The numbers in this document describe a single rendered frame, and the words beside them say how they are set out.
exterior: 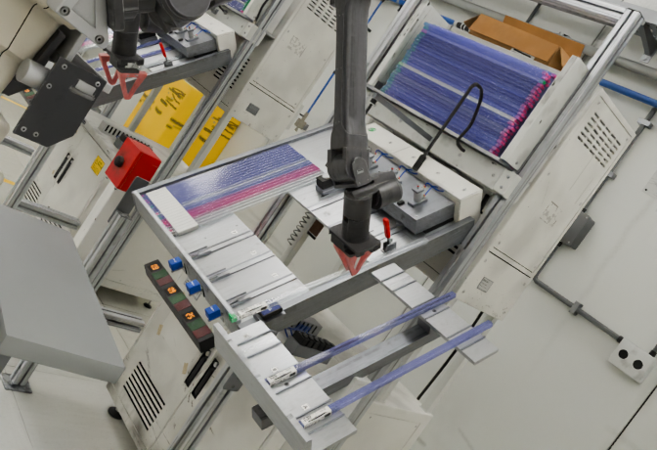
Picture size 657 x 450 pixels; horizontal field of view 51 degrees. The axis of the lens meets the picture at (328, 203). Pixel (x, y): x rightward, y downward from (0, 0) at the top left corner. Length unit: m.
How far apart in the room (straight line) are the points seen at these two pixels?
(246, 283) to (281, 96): 1.57
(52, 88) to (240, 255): 0.71
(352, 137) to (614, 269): 2.14
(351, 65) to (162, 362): 1.27
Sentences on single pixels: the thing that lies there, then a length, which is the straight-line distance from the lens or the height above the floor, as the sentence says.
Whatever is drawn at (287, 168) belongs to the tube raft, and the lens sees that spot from 2.11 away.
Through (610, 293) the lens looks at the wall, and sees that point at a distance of 3.28.
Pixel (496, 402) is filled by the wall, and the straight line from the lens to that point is 3.38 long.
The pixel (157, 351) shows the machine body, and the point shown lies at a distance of 2.32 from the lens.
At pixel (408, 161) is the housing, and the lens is 1.99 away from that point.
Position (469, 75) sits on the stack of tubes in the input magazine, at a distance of 2.04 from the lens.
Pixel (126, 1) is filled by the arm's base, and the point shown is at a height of 1.19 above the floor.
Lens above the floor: 1.21
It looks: 5 degrees down
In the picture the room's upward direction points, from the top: 34 degrees clockwise
